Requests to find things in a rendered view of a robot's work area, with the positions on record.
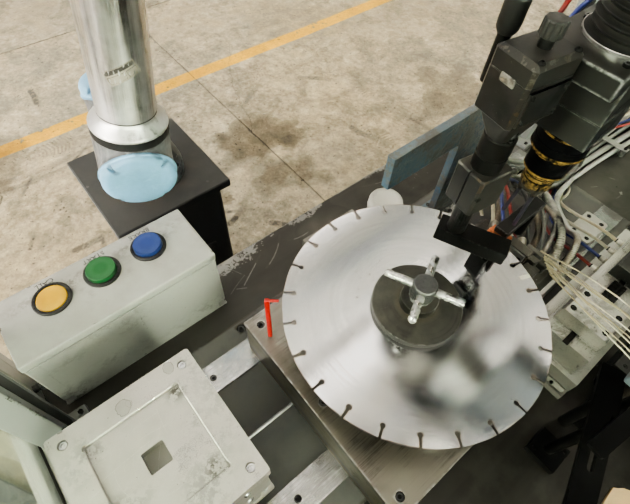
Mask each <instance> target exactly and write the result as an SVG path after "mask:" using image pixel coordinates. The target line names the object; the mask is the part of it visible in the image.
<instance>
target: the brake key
mask: <svg viewBox="0 0 630 504"><path fill-rule="evenodd" d="M162 245H163V244H162V241H161V238H160V237H159V236H158V235H157V234H155V233H152V232H146V233H142V234H140V235H139V236H137V237H136V238H135V240H134V241H133V250H134V252H135V253H136V255H138V256H140V257H151V256H154V255H155V254H157V253H158V252H159V251H160V250H161V248H162Z"/></svg>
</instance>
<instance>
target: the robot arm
mask: <svg viewBox="0 0 630 504"><path fill-rule="evenodd" d="M69 2H70V7H71V11H72V15H73V19H74V23H75V28H76V32H77V36H78V40H79V44H80V49H81V53H82V57H83V61H84V65H85V69H86V73H84V74H83V75H82V76H81V78H80V79H79V82H78V88H79V90H80V96H81V98H82V99H83V100H84V102H85V104H86V107H87V109H88V114H87V119H86V120H87V125H88V129H89V133H90V137H91V141H92V145H93V149H94V152H95V157H96V161H97V166H98V179H99V180H100V182H101V185H102V187H103V189H104V190H105V192H106V193H108V194H109V195H110V196H112V197H114V198H116V199H121V200H122V201H125V202H147V201H151V200H154V199H157V198H159V197H162V196H163V195H164V194H165V193H167V192H169V191H170V190H171V189H172V188H173V187H174V186H175V185H176V184H177V183H178V182H179V180H180V179H181V177H182V175H183V173H184V163H183V159H182V156H181V153H180V151H179V150H178V149H177V147H176V146H175V145H174V143H173V142H172V141H171V140H170V130H169V119H168V115H167V112H166V111H165V109H164V108H163V107H162V106H161V105H159V104H158V103H157V101H156V95H155V86H154V76H153V67H152V58H151V49H150V40H149V31H148V22H147V13H146V4H145V0H69Z"/></svg>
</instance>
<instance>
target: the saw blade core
mask: <svg viewBox="0 0 630 504"><path fill-rule="evenodd" d="M383 208H384V211H385V212H386V214H384V213H383V209H382V206H381V205H380V206H373V207H368V208H364V209H360V210H357V211H355V213H356V214H357V216H358V217H359V218H360V219H357V216H356V215H355V213H354V212H351V213H348V214H346V215H343V216H341V217H339V218H337V219H335V220H334V221H332V222H330V224H331V225H332V226H333V227H334V228H336V229H337V230H336V231H334V230H333V228H332V227H331V226H330V225H329V224H327V225H326V226H324V227H323V228H321V229H320V230H319V231H318V232H317V233H315V234H314V235H313V236H312V237H311V238H310V239H309V240H308V241H309V242H310V243H312V244H314V245H317V246H318V247H314V246H313V245H312V244H310V243H309V242H306V244H305V245H304V246H303V247H302V249H301V250H300V251H299V253H298V255H297V256H296V258H295V260H294V261H293V265H296V266H299V267H303V269H299V267H296V266H293V265H291V268H290V270H289V273H288V275H287V278H286V282H285V286H284V292H286V293H293V292H295V293H296V295H292V294H284V293H283V299H282V318H283V324H284V323H292V322H293V321H295V322H296V324H295V325H293V324H287V325H283V327H284V332H285V337H286V341H287V344H288V347H289V350H290V352H291V355H292V357H293V356H295V355H298V354H300V353H301V352H302V351H304V352H305V353H306V354H305V355H300V356H298V357H295V358H293V360H294V362H295V364H296V366H297V368H298V369H299V371H300V373H301V374H302V376H303V378H304V379H305V381H306V382H307V383H308V385H309V386H310V387H311V389H312V388H314V387H315V386H316V385H317V384H319V381H320V380H323V381H324V384H323V385H320V386H318V387H317V388H316V389H315V390H314V392H315V393H316V395H317V396H318V397H319V398H320V399H321V400H322V401H323V402H324V403H325V404H326V405H327V406H328V407H329V408H330V409H332V410H333V411H334V412H335V413H336V414H338V415H339V416H340V417H341V416H342V415H343V413H344V412H345V410H346V406H347V405H350V406H351V410H349V411H348V412H347V414H346V415H345V417H344V418H343V419H344V420H346V421H347V422H349V423H350V424H352V425H353V426H355V427H357V428H358V429H360V430H362V431H364V432H366V433H368V434H370V435H372V436H375V437H377V438H378V436H379V432H380V429H381V427H380V424H381V423H383V424H385V428H384V429H383V432H382V435H381V439H382V440H385V441H388V442H391V443H394V444H398V445H402V446H407V447H412V448H419V437H418V433H419V432H420V433H422V435H423V437H422V438H421V442H422V449H433V450H441V449H454V448H460V444H459V441H458V438H457V436H456V435H455V432H456V431H457V432H459V434H460V436H459V438H460V441H461V444H462V447H466V446H470V445H474V444H477V443H480V442H483V441H485V440H488V439H490V438H492V437H494V436H496V435H497V434H496V432H495V431H494V429H493V428H492V426H491V425H489V424H488V421H489V420H490V421H492V423H493V426H494V428H495V430H496V431H497V433H498V434H500V433H502V432H503V431H505V430H507V429H508V428H510V427H511V426H512V425H514V424H515V423H516V422H517V421H518V420H520V419H521V418H522V417H523V416H524V415H525V414H526V413H525V412H524V411H523V410H522V409H521V408H520V407H522V408H523V409H524V410H525V411H526V412H527V411H528V410H529V409H530V408H531V407H532V405H533V404H534V403H535V401H536V400H537V398H538V396H539V395H540V393H541V391H542V389H543V387H544V385H543V384H542V383H545V382H546V379H547V376H548V373H549V369H550V364H551V358H552V353H549V352H547V351H550V352H552V332H551V325H550V321H545V320H541V321H538V320H537V319H536V318H539V319H547V320H548V319H549V316H548V313H547V309H546V306H545V304H544V301H543V299H542V296H541V294H540V292H539V290H538V291H531V292H530V293H528V292H527V290H536V289H538V288H537V286H536V284H535V283H534V281H533V279H532V278H531V276H530V278H527V279H523V280H521V279H520V278H519V276H521V275H525V274H529V273H528V272H527V271H526V269H525V268H524V267H523V265H522V264H521V263H520V264H518V265H516V266H514V267H511V266H510V265H514V264H516V263H519V260H518V259H517V258H516V257H515V256H514V255H513V254H512V253H511V252H510V251H509V253H508V256H507V257H506V259H505V260H504V262H503V263H502V264H501V265H499V264H496V263H494V264H493V266H492V267H491V269H490V270H489V271H488V272H486V271H485V272H483V273H482V274H480V275H478V277H477V278H475V279H474V278H473V277H472V275H471V274H470V273H469V272H468V271H467V270H466V269H465V268H464V264H465V262H466V260H467V259H468V257H469V255H470V253H469V252H467V251H464V250H462V249H460V248H457V247H455V246H452V245H450V244H447V243H445V242H442V241H440V240H437V239H435V238H433V235H434V233H435V230H436V228H437V226H438V223H439V221H440V219H438V217H439V214H440V211H439V210H436V209H432V208H427V207H422V206H415V205H413V206H412V209H413V214H411V213H410V212H411V205H400V204H394V205H383ZM433 255H437V256H438V257H439V258H440V260H439V263H438V265H437V268H436V271H437V272H439V273H440V274H442V275H443V276H444V277H446V278H447V279H448V280H449V281H450V282H451V283H452V284H453V286H454V287H455V288H456V290H457V292H458V293H459V296H460V298H462V299H465V300H466V304H465V306H464V307H463V316H462V320H461V323H460V326H459V327H458V329H457V331H456V332H455V333H454V335H453V336H452V337H451V338H450V339H449V340H447V341H446V342H445V343H443V344H441V345H438V346H436V347H431V348H413V347H409V346H405V345H403V344H400V343H398V342H396V341H395V340H393V339H392V338H390V337H389V336H388V335H387V334H385V333H384V332H383V331H382V329H381V328H380V327H379V325H378V324H377V322H376V320H375V318H374V316H373V313H372V309H371V296H372V292H373V289H374V286H375V284H376V282H377V280H378V279H379V278H380V277H381V276H382V275H383V274H384V273H385V271H386V269H392V268H394V267H397V266H401V265H421V266H425V267H428V265H429V262H430V260H431V257H432V256H433ZM538 347H541V348H542V349H544V350H547V351H544V350H542V351H540V350H539V349H538ZM531 376H534V377H535V378H536V379H537V380H539V381H541V382H542V383H540V382H538V381H537V380H533V379H532V378H531ZM514 401H517V402H518V404H519V406H520V407H519V406H516V405H515V404H514Z"/></svg>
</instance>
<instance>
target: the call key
mask: <svg viewBox="0 0 630 504"><path fill-rule="evenodd" d="M67 297H68V292H67V290H66V289H65V288H64V287H62V286H59V285H52V286H49V287H46V288H45V289H43V290H42V291H41V292H40V293H39V294H38V295H37V297H36V301H35V303H36V307H37V308H38V309H39V310H40V311H42V312H51V311H54V310H56V309H58V308H60V307H61V306H62V305H63V304H64V303H65V302H66V300H67Z"/></svg>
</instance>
